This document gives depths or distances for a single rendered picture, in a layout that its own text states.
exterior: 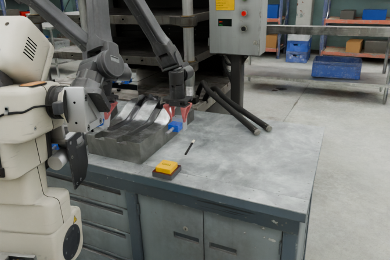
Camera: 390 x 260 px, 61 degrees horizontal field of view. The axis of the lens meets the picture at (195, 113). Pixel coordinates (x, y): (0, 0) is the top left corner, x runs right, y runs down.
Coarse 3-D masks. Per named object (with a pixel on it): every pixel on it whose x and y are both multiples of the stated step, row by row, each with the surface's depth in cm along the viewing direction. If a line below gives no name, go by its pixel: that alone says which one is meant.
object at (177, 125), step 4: (176, 116) 133; (180, 116) 133; (172, 120) 132; (176, 120) 131; (180, 120) 130; (168, 124) 129; (172, 124) 128; (176, 124) 128; (180, 124) 129; (184, 124) 131; (168, 128) 129; (172, 128) 127; (176, 128) 128; (180, 128) 130; (184, 128) 132; (168, 132) 124
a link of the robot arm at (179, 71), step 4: (176, 68) 125; (180, 68) 127; (184, 68) 127; (172, 72) 124; (176, 72) 123; (180, 72) 123; (184, 72) 128; (172, 76) 123; (176, 76) 123; (180, 76) 124; (184, 76) 128; (172, 80) 124; (176, 80) 123; (180, 80) 124; (172, 84) 124; (176, 84) 124; (180, 84) 124
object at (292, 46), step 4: (288, 44) 645; (292, 44) 642; (296, 44) 694; (300, 44) 691; (304, 44) 633; (308, 44) 635; (288, 48) 648; (292, 48) 644; (296, 48) 642; (300, 48) 639; (304, 48) 636; (308, 48) 648
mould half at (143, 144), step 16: (128, 112) 156; (144, 112) 153; (160, 112) 151; (176, 112) 152; (192, 112) 169; (96, 128) 141; (128, 128) 141; (160, 128) 141; (96, 144) 136; (112, 144) 132; (128, 144) 129; (144, 144) 130; (160, 144) 142; (128, 160) 132; (144, 160) 131
